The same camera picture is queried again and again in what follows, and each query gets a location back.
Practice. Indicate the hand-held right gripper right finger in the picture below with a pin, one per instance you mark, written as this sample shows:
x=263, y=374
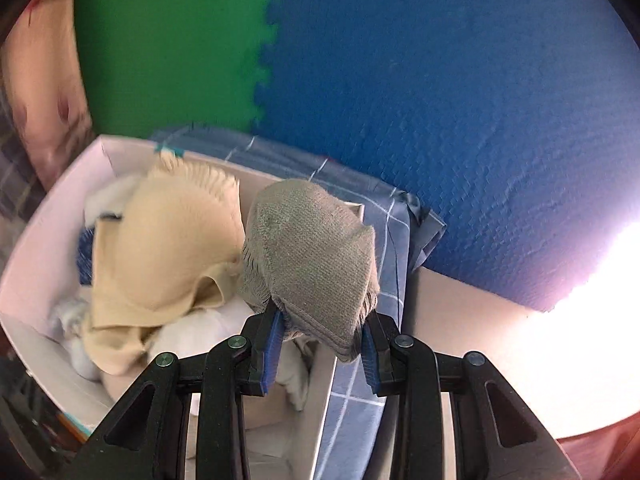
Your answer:
x=371, y=360

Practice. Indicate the white shoe box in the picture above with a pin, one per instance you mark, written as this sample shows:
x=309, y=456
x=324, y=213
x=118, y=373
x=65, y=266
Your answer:
x=50, y=210

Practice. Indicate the floral beige curtain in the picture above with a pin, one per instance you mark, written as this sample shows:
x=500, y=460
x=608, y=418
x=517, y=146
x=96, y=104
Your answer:
x=45, y=100

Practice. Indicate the grey checked bedding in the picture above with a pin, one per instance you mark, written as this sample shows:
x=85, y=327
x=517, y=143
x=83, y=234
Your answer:
x=15, y=180

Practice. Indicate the large grey box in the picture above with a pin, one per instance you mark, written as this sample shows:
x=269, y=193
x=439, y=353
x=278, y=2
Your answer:
x=475, y=340

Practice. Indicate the blue checked cloth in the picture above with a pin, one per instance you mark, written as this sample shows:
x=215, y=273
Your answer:
x=395, y=260

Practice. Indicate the beige underwear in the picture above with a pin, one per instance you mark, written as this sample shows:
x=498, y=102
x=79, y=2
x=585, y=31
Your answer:
x=165, y=240

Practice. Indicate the pale blue white garment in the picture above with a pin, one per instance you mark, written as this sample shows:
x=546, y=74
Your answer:
x=70, y=330

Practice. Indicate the grey knit sock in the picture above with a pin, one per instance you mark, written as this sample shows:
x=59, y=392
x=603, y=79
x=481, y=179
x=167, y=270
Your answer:
x=310, y=260

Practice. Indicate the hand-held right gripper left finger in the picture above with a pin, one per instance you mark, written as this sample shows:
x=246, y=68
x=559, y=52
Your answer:
x=270, y=350

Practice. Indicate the blue foam mat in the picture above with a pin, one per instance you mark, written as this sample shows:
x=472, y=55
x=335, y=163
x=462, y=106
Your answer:
x=450, y=85

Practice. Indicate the green foam mat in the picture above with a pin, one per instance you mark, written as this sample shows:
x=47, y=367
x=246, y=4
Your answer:
x=165, y=45

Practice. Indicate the dark blue garment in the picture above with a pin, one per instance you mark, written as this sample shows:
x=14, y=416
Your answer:
x=86, y=255

